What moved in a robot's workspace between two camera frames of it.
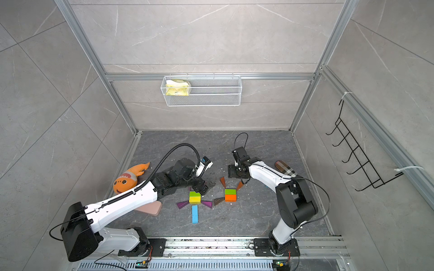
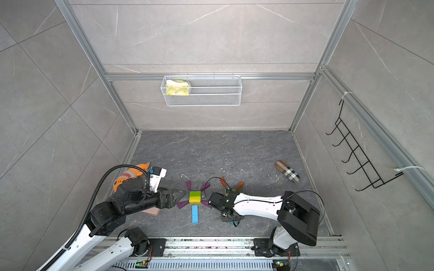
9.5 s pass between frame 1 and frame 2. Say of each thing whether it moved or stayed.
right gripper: moved
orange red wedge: stayed
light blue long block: stayed
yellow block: stayed
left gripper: moved
